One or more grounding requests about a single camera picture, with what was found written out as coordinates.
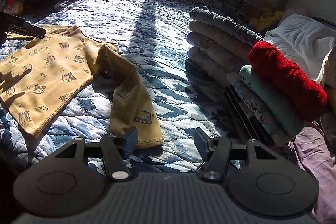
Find yellow car print shirt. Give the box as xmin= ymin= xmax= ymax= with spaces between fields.
xmin=1 ymin=26 xmax=163 ymax=149

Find black striped folded garment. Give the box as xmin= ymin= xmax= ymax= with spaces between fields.
xmin=223 ymin=85 xmax=274 ymax=147

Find floral print folded garment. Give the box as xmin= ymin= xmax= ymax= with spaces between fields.
xmin=227 ymin=73 xmax=290 ymax=147

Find mint green folded garment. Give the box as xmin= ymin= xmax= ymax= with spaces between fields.
xmin=239 ymin=65 xmax=305 ymax=139

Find grey folded bottom garment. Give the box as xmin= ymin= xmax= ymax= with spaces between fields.
xmin=187 ymin=47 xmax=231 ymax=87

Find purple cloth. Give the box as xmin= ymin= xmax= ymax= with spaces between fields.
xmin=289 ymin=122 xmax=335 ymax=223

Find lavender folded garment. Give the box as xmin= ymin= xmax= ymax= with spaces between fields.
xmin=186 ymin=32 xmax=248 ymax=73

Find red folded garment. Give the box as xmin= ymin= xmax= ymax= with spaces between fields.
xmin=248 ymin=41 xmax=328 ymax=122

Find beige folded garment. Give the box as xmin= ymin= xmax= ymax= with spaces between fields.
xmin=189 ymin=20 xmax=252 ymax=63

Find blue white quilted bedspread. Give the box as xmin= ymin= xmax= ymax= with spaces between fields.
xmin=1 ymin=0 xmax=236 ymax=173

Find grey-green folded towel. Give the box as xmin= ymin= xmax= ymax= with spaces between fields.
xmin=190 ymin=7 xmax=263 ymax=47

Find white pillow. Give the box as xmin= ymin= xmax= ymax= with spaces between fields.
xmin=264 ymin=14 xmax=335 ymax=88

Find yellow plush toy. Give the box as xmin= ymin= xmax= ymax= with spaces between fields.
xmin=249 ymin=1 xmax=285 ymax=33

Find pink pillow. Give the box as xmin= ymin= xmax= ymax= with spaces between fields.
xmin=278 ymin=7 xmax=313 ymax=27

